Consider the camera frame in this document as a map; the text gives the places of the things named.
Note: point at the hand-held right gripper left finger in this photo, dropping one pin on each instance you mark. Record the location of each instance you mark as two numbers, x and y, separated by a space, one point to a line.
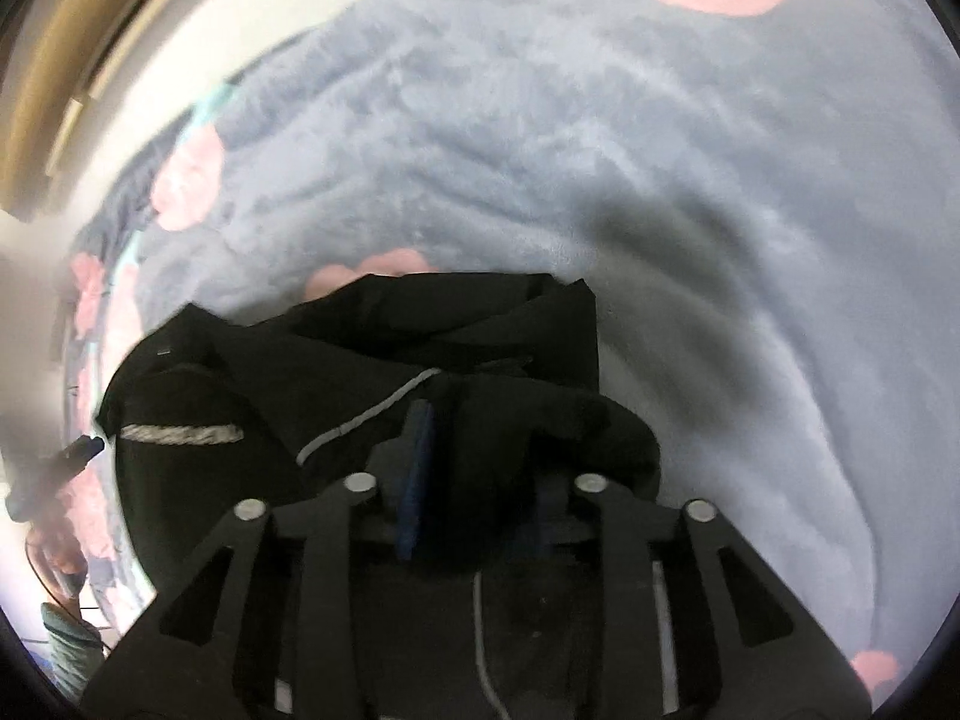
416 465

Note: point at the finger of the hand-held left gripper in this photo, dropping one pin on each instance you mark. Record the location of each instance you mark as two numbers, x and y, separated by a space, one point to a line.
85 450

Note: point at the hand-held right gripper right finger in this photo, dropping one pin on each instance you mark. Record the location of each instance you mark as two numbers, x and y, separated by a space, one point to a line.
600 525

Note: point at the black hooded jacket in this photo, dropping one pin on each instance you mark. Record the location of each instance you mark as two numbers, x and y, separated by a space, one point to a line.
262 405

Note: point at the person's left forearm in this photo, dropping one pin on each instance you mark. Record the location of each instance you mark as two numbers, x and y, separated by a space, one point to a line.
71 641

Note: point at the person's left hand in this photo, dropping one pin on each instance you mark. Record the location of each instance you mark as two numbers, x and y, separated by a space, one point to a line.
60 551

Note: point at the grey floral blanket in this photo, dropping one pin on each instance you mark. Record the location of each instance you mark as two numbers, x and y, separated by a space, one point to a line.
600 165

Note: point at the brown striped window blind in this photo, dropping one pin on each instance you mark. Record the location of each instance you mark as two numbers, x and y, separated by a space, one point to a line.
67 52

